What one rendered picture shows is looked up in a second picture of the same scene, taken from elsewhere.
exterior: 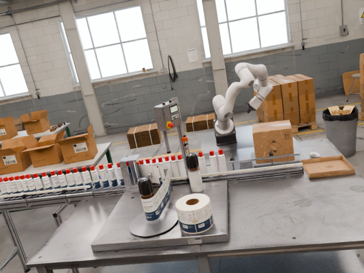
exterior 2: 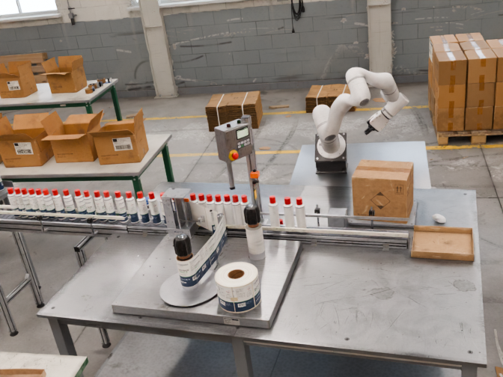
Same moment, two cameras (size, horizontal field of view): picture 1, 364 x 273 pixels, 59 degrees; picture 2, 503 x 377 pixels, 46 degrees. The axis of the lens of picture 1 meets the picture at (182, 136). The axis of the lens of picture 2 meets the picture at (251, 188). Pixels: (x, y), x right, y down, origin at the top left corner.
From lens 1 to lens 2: 0.98 m
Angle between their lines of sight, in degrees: 13
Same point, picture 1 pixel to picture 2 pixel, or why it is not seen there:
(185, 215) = (223, 290)
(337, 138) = not seen: outside the picture
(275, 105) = (453, 94)
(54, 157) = (85, 152)
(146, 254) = (173, 327)
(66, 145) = (102, 138)
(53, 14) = not seen: outside the picture
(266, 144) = (370, 196)
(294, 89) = (491, 71)
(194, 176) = (252, 235)
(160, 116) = (222, 142)
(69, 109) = (120, 47)
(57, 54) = not seen: outside the picture
